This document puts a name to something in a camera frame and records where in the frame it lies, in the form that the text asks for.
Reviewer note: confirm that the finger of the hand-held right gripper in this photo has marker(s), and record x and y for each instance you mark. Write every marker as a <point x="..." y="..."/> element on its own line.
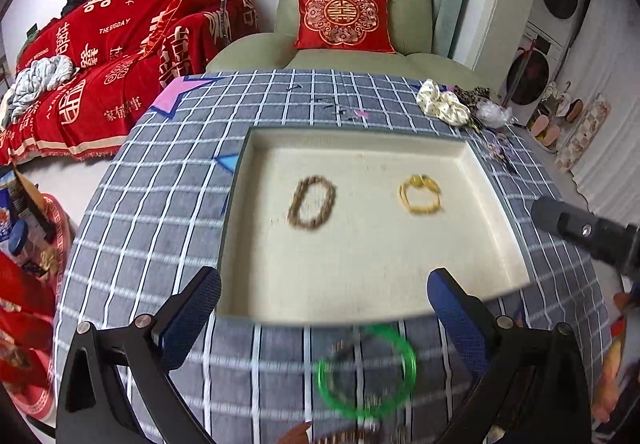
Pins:
<point x="575" y="229"/>

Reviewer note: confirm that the pink slipper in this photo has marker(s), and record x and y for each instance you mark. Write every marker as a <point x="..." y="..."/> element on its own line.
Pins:
<point x="539" y="127"/>
<point x="550" y="137"/>

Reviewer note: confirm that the red cloth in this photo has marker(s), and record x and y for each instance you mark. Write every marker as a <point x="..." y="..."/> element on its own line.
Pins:
<point x="25" y="324"/>

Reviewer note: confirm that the grey checkered tablecloth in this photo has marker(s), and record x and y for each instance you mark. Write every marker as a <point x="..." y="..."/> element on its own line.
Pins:
<point x="165" y="204"/>

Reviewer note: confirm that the leopard print scrunchie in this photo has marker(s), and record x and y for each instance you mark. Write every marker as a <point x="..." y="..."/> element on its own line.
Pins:
<point x="475" y="93"/>

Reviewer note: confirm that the red printed sofa cover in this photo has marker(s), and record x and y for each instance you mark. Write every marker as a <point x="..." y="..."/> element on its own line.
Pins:
<point x="125" y="69"/>

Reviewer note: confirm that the cream square tray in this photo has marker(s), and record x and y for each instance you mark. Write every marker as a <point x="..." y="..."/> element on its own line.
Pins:
<point x="370" y="264"/>

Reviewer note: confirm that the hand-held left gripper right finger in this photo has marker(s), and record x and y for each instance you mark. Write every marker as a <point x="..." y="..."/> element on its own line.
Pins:
<point x="457" y="319"/>

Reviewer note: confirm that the cardboard box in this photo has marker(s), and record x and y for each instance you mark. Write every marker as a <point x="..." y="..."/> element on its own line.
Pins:
<point x="27" y="199"/>

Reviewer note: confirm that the grey white bundled cloth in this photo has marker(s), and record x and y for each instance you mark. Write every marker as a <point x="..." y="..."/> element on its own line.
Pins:
<point x="40" y="79"/>

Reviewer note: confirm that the pile of small hair accessories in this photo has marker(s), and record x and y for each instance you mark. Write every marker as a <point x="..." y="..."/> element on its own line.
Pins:
<point x="500" y="149"/>

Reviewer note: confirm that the white washing machine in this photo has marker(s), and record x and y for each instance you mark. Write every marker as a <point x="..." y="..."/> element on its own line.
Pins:
<point x="530" y="74"/>

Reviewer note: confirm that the clear plastic bag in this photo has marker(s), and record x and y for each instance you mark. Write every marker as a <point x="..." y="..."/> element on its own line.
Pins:
<point x="492" y="114"/>

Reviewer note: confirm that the dark clothes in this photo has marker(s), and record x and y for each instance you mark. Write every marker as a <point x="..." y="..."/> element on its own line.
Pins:
<point x="74" y="2"/>

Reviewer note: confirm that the red embroidered cushion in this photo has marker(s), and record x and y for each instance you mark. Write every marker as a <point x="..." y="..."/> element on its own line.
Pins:
<point x="345" y="17"/>

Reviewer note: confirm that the green transparent bangle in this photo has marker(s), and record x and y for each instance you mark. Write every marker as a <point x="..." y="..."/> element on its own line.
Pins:
<point x="411" y="364"/>

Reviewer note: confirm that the cream dotted scrunchie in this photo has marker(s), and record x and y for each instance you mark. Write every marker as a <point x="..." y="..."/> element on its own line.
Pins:
<point x="440" y="102"/>

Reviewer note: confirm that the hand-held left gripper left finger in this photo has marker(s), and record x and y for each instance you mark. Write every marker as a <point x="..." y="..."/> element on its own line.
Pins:
<point x="192" y="319"/>

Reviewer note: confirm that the blue lidded jar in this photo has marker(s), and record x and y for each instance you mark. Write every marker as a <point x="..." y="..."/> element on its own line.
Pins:
<point x="20" y="236"/>

